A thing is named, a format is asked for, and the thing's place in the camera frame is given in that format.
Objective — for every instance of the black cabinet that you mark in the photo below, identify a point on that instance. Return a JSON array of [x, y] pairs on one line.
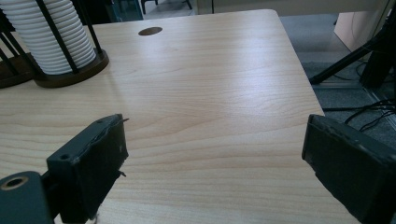
[[99, 12]]

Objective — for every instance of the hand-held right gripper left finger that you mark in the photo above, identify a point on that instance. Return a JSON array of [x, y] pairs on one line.
[[90, 168]]

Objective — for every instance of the dark brown cup rack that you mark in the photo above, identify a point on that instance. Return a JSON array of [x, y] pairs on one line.
[[77, 76]]

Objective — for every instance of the stack of white cups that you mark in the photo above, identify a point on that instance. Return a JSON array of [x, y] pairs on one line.
[[32, 40]]

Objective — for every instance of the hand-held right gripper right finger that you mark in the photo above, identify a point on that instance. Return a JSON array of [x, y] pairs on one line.
[[351, 168]]

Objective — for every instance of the black tripod leg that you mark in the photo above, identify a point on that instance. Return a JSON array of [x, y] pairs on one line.
[[345, 60]]

